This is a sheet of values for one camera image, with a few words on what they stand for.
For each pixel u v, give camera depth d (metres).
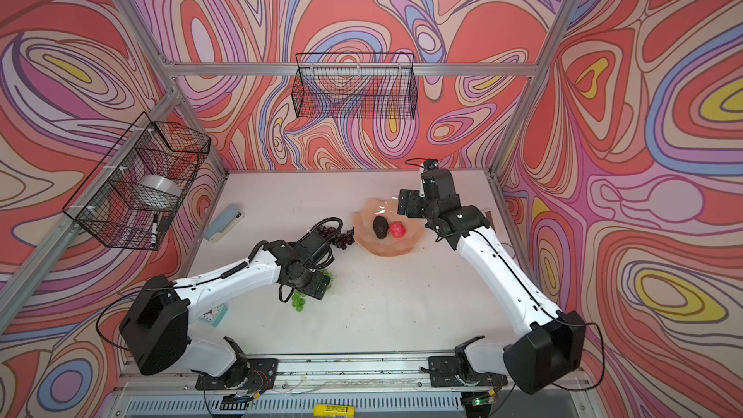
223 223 0.99
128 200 0.74
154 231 0.72
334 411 0.67
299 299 0.84
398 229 0.96
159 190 0.70
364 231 0.99
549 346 0.38
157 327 0.42
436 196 0.56
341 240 0.96
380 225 0.98
